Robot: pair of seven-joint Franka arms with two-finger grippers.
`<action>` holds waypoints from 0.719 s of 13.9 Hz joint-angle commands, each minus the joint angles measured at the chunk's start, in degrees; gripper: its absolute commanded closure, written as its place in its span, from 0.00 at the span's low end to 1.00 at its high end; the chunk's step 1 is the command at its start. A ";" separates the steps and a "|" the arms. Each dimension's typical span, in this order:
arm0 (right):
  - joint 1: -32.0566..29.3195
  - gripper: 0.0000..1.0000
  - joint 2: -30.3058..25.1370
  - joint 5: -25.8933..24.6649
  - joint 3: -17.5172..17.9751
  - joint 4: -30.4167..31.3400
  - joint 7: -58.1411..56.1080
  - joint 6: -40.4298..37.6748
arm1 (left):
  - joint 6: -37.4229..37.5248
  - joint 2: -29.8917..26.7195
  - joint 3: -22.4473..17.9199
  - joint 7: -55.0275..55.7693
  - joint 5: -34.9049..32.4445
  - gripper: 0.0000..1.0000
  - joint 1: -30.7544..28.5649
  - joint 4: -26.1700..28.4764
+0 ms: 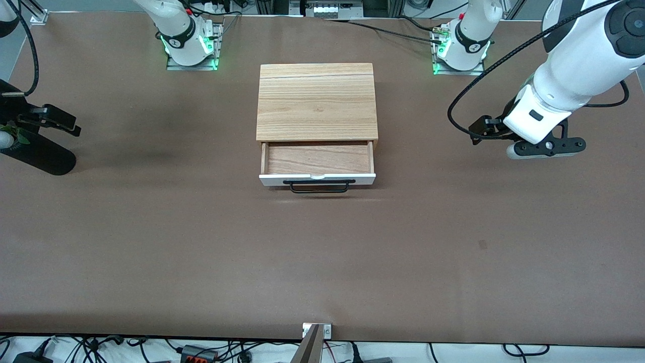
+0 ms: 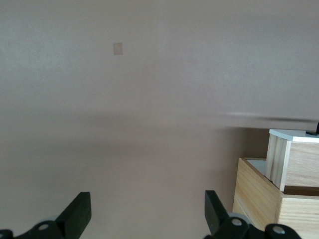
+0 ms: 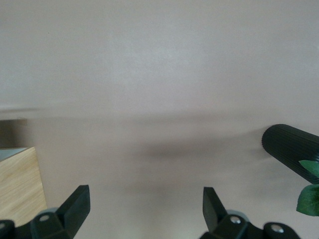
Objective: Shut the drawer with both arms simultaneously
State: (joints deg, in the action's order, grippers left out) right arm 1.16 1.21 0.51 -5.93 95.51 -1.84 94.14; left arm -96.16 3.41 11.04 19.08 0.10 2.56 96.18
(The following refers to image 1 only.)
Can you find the white-fronted drawer with black handle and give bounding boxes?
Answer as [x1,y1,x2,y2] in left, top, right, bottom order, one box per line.
[259,141,377,194]

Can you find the light wooden drawer cabinet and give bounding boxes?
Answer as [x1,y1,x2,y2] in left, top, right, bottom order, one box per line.
[255,63,379,152]

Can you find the black vase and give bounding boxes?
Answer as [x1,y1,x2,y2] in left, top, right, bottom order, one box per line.
[0,132,77,176]

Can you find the white terminal block unit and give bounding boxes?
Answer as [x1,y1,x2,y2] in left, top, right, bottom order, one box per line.
[301,0,354,20]

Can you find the brown table cover mat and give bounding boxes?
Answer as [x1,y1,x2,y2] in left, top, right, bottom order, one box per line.
[0,11,645,348]

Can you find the black power adapter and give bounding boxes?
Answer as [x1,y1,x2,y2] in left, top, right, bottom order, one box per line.
[12,351,52,363]

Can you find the black power strip red switches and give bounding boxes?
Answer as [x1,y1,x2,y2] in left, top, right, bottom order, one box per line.
[180,344,219,363]

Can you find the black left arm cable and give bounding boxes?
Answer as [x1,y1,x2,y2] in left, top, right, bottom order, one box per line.
[447,0,631,140]

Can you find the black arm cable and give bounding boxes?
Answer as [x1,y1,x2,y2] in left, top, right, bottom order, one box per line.
[447,0,631,140]
[14,0,40,98]

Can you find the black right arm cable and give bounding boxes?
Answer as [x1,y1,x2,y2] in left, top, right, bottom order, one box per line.
[14,0,40,98]

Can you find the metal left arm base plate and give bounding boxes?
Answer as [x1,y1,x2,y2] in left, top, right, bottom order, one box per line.
[432,24,488,77]

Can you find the short black table cable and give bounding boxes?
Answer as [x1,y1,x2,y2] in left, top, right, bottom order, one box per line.
[397,16,440,33]

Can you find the long black table cable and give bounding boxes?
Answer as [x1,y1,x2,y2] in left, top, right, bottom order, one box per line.
[327,18,445,44]

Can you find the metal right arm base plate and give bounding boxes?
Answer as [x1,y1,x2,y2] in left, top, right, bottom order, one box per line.
[166,22,224,72]

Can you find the black looped floor cable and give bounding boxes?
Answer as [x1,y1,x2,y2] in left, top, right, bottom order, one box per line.
[502,343,551,357]

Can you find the small metal mounting bracket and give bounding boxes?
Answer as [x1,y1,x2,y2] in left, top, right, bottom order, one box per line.
[302,323,333,340]

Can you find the brown camera pole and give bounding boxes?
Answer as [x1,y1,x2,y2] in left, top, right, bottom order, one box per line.
[290,325,324,363]

